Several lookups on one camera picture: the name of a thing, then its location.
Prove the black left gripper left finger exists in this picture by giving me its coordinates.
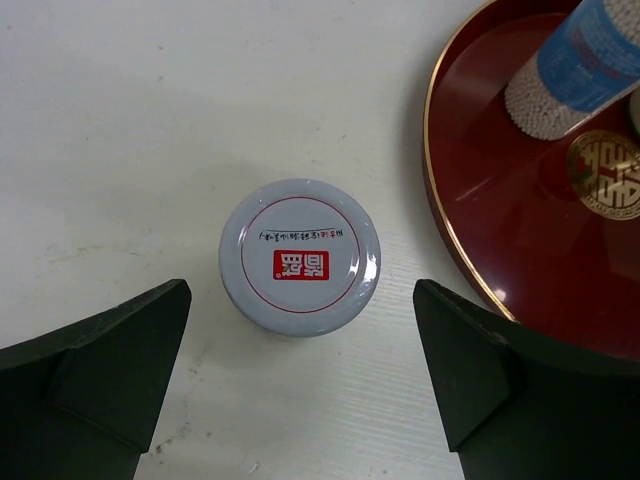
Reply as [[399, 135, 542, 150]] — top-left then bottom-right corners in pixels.
[[1, 279, 192, 479]]

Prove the blue label toothpick container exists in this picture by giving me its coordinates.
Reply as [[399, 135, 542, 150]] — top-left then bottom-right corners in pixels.
[[504, 0, 639, 141]]

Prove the round red lacquer tray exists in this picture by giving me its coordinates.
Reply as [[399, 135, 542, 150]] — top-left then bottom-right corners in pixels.
[[424, 1, 639, 359]]

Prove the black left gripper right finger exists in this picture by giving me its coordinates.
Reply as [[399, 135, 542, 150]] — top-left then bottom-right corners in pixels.
[[413, 279, 639, 479]]

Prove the grey lidded condiment jar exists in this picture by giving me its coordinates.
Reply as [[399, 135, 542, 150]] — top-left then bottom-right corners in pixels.
[[218, 179, 381, 338]]

